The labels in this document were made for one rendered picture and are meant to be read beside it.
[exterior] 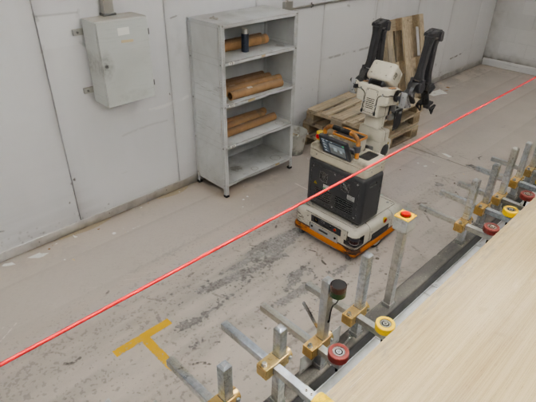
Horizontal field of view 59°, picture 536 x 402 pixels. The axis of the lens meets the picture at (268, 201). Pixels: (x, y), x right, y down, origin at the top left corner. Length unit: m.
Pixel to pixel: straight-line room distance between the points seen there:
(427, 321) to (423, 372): 0.26
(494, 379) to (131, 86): 3.01
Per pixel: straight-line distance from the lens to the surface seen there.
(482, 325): 2.17
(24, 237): 4.13
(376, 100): 3.63
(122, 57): 3.72
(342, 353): 1.90
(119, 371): 3.09
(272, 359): 1.77
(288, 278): 3.56
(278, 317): 2.06
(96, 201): 4.26
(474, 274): 2.41
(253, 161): 4.84
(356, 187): 3.51
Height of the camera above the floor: 2.33
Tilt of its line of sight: 32 degrees down
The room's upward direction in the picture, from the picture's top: 1 degrees clockwise
